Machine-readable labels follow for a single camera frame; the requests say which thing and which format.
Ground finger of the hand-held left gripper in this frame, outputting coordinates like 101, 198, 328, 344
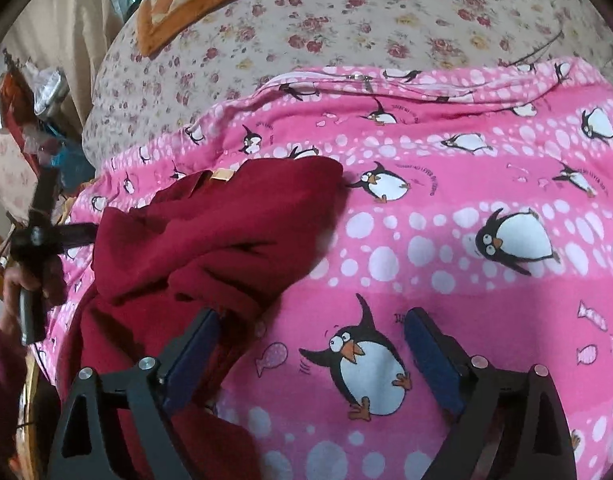
31, 166, 61, 221
59, 222, 99, 252

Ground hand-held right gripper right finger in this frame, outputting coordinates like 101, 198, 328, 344
403, 306, 578, 480

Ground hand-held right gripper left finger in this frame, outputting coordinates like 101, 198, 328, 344
45, 307, 223, 480

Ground dark red garment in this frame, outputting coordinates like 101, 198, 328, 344
56, 155, 348, 480

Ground person's left forearm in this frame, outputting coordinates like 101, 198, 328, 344
0, 319, 33, 480

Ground person's left hand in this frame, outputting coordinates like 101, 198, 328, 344
0, 259, 68, 333

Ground blue plastic bag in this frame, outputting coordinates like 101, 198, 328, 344
51, 144, 95, 187

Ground pink penguin printed blanket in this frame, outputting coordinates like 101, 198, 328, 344
34, 57, 613, 480

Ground silver foil bag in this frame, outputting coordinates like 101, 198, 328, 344
31, 67, 70, 117

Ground beige curtain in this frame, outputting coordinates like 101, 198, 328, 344
6, 0, 133, 133

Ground orange checkered pillow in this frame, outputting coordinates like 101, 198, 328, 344
136, 0, 297, 58

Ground floral bed quilt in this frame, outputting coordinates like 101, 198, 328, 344
81, 0, 613, 181

